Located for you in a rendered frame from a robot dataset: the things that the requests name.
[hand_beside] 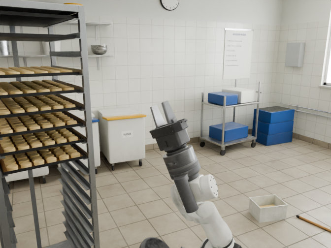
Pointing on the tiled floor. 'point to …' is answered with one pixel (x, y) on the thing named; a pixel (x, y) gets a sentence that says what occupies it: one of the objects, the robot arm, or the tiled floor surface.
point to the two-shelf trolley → (232, 121)
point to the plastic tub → (267, 208)
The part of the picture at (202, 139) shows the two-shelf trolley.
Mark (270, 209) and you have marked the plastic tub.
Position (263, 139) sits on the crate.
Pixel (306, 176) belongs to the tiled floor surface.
